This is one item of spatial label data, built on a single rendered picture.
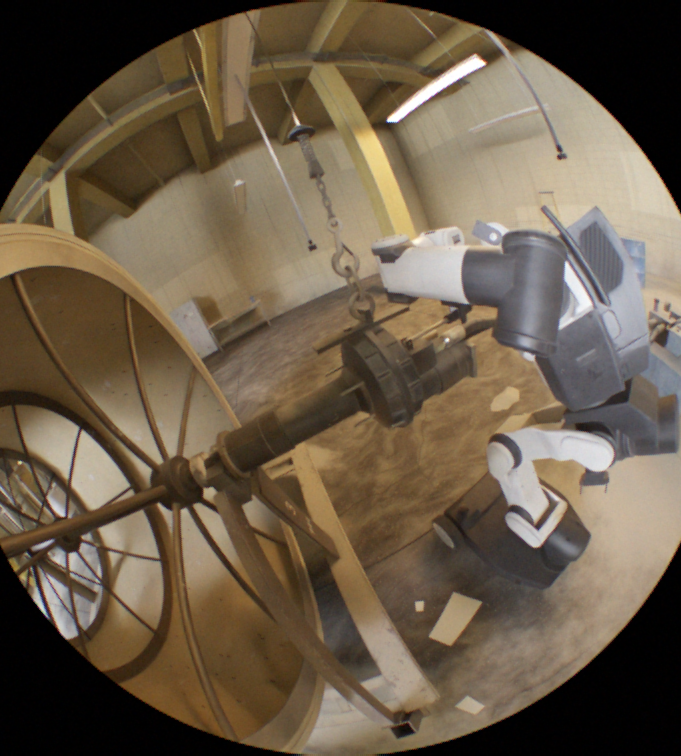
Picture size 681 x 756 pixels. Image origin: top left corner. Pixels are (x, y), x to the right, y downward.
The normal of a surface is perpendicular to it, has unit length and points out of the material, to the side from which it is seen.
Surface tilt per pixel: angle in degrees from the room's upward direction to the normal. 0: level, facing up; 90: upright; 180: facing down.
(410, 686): 0
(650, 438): 90
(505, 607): 0
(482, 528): 0
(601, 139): 90
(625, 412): 90
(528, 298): 62
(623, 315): 78
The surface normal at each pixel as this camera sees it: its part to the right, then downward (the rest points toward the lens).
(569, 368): -0.65, 0.52
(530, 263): -0.79, 0.11
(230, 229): 0.35, 0.36
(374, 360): -0.18, -0.28
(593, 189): -0.88, 0.46
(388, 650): -0.34, -0.81
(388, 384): 0.01, 0.06
